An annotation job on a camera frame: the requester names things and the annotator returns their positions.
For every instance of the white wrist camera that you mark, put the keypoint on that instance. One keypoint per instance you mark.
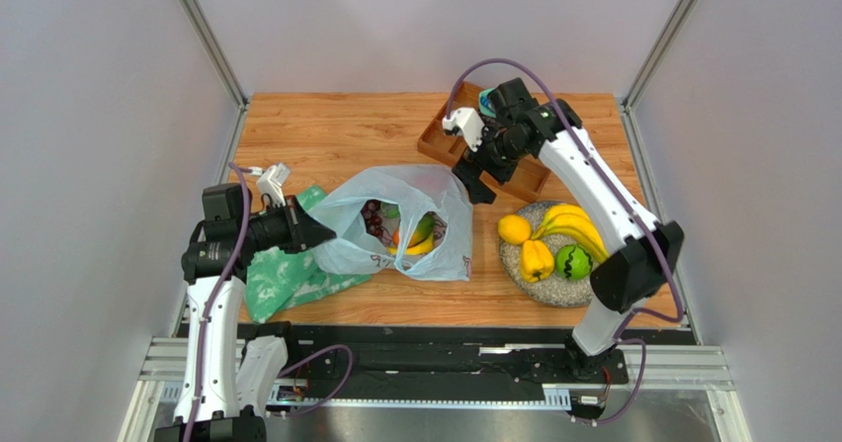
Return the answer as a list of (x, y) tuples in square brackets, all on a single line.
[(271, 182), (467, 123)]

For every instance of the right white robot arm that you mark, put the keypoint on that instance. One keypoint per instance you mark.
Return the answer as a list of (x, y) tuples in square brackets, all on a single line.
[(642, 249)]

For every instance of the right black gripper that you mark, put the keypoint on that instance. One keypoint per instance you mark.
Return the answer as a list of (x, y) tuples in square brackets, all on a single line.
[(480, 165)]

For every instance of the translucent printed plastic bag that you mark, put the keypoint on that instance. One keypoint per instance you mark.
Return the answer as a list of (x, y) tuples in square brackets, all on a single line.
[(407, 193)]

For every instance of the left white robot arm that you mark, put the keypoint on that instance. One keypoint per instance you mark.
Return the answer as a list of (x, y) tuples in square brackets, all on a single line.
[(225, 389)]

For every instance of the dark red fake grapes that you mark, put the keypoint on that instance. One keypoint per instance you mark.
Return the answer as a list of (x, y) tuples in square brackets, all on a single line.
[(374, 220)]

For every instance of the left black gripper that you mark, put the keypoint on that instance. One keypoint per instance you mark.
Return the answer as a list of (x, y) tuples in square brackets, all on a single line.
[(301, 230)]

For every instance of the brown wooden compartment tray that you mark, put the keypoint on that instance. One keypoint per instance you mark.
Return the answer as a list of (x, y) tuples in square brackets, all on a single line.
[(447, 145)]

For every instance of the yellow fake lemon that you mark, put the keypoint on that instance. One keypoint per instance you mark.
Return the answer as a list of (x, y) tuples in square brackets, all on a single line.
[(514, 229)]

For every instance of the yellow fake bell pepper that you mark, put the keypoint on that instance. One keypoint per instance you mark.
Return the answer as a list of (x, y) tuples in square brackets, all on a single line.
[(536, 261)]

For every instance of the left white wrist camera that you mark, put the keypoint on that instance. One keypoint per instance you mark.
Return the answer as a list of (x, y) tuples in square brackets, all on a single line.
[(271, 182)]

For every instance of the green fake watermelon ball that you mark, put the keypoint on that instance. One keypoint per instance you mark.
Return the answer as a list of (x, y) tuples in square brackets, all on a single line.
[(573, 262)]

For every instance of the teal white rolled sock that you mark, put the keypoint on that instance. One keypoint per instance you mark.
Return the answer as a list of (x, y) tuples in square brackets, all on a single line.
[(485, 106)]

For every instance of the green white folded cloth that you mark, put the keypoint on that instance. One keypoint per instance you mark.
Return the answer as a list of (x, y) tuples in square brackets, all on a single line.
[(277, 281)]

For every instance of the single yellow fake banana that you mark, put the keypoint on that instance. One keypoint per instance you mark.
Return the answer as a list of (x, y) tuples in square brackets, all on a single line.
[(420, 244)]

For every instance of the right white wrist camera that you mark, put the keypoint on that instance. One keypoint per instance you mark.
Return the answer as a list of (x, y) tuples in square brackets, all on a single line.
[(467, 123)]

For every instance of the speckled round plate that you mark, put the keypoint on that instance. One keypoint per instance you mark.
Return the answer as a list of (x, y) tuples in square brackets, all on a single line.
[(554, 290)]

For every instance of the yellow fake banana bunch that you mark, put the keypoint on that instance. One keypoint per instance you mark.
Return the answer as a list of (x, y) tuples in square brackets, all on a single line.
[(572, 221)]

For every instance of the aluminium frame rail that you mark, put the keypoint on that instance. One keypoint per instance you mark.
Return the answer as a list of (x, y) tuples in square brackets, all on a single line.
[(683, 391)]

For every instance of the red green fake mango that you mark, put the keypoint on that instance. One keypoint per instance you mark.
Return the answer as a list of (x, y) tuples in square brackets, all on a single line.
[(425, 226)]

